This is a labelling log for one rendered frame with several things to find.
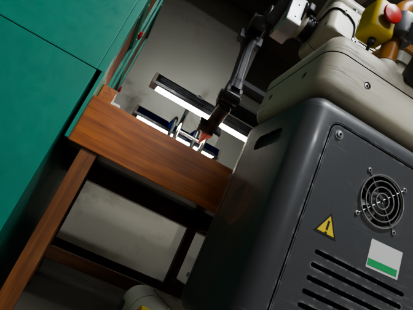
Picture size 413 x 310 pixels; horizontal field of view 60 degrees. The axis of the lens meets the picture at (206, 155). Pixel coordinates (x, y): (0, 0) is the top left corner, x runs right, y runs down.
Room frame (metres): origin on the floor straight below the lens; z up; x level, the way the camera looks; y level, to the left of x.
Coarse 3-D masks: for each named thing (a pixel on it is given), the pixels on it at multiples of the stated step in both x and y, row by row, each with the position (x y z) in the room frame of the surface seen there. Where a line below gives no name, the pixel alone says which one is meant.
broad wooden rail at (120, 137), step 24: (96, 96) 1.22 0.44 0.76; (96, 120) 1.22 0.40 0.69; (120, 120) 1.24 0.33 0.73; (72, 144) 1.27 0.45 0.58; (96, 144) 1.23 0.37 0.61; (120, 144) 1.25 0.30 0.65; (144, 144) 1.27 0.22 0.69; (168, 144) 1.29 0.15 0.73; (120, 168) 1.32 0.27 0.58; (144, 168) 1.28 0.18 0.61; (168, 168) 1.30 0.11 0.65; (192, 168) 1.32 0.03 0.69; (216, 168) 1.35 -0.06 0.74; (168, 192) 1.37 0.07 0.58; (192, 192) 1.33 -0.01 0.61; (216, 192) 1.36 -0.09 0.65
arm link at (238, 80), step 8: (240, 32) 1.38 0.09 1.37; (240, 40) 1.38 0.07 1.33; (248, 40) 1.36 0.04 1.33; (240, 48) 1.39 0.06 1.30; (248, 48) 1.34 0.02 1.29; (256, 48) 1.39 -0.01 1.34; (240, 56) 1.33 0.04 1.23; (248, 56) 1.34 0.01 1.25; (240, 64) 1.31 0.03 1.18; (232, 72) 1.34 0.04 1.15; (240, 72) 1.30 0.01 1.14; (232, 80) 1.28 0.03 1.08; (240, 80) 1.29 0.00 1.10; (224, 88) 1.31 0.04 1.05; (232, 88) 1.29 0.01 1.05; (240, 88) 1.29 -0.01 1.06; (224, 96) 1.27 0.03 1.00; (232, 96) 1.27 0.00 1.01; (240, 96) 1.28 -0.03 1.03; (232, 104) 1.29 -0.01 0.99
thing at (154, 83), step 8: (152, 80) 1.54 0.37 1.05; (160, 80) 1.55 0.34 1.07; (168, 80) 1.58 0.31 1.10; (152, 88) 1.60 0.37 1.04; (168, 88) 1.55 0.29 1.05; (176, 88) 1.58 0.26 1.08; (176, 96) 1.57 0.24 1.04; (184, 96) 1.58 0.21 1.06; (192, 96) 1.61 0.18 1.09; (192, 104) 1.59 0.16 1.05; (200, 104) 1.60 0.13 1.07; (208, 104) 1.63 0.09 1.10; (208, 112) 1.61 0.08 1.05; (224, 120) 1.63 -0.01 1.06; (232, 120) 1.66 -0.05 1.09; (232, 128) 1.65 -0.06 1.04; (240, 128) 1.66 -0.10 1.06; (248, 128) 1.69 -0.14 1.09
